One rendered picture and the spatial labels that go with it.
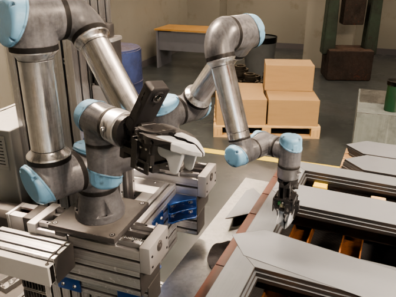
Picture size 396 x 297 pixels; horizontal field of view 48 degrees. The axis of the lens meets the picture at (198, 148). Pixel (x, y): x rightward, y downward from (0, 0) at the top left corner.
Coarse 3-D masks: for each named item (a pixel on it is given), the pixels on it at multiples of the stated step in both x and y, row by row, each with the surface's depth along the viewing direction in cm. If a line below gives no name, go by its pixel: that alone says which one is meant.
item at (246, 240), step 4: (244, 232) 160; (248, 232) 160; (252, 232) 160; (256, 232) 160; (260, 232) 160; (240, 236) 157; (244, 236) 157; (248, 236) 157; (252, 236) 157; (256, 236) 157; (236, 240) 155; (240, 240) 155; (244, 240) 155; (248, 240) 155; (252, 240) 155; (240, 244) 153; (244, 244) 153; (248, 244) 153; (252, 244) 153; (240, 248) 151; (244, 248) 151; (248, 248) 151; (244, 252) 149
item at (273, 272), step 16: (304, 176) 205; (320, 176) 205; (336, 176) 202; (384, 192) 194; (304, 208) 177; (336, 224) 172; (352, 224) 170; (368, 224) 168; (384, 224) 166; (256, 272) 141; (272, 272) 140; (288, 272) 139; (288, 288) 138; (304, 288) 136; (320, 288) 134; (336, 288) 132
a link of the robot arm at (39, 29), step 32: (0, 0) 101; (32, 0) 101; (64, 0) 106; (0, 32) 104; (32, 32) 102; (64, 32) 108; (32, 64) 106; (32, 96) 109; (32, 128) 112; (32, 160) 115; (64, 160) 117; (32, 192) 118; (64, 192) 120
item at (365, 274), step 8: (360, 264) 143; (368, 264) 143; (376, 264) 143; (352, 272) 139; (360, 272) 139; (368, 272) 139; (376, 272) 139; (352, 280) 135; (360, 280) 135; (368, 280) 135; (376, 280) 135; (344, 288) 132; (352, 288) 132; (360, 288) 132; (368, 288) 132; (368, 296) 129
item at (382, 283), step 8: (384, 272) 139; (392, 272) 139; (384, 280) 135; (392, 280) 135; (376, 288) 132; (384, 288) 132; (392, 288) 132; (376, 296) 129; (384, 296) 129; (392, 296) 129
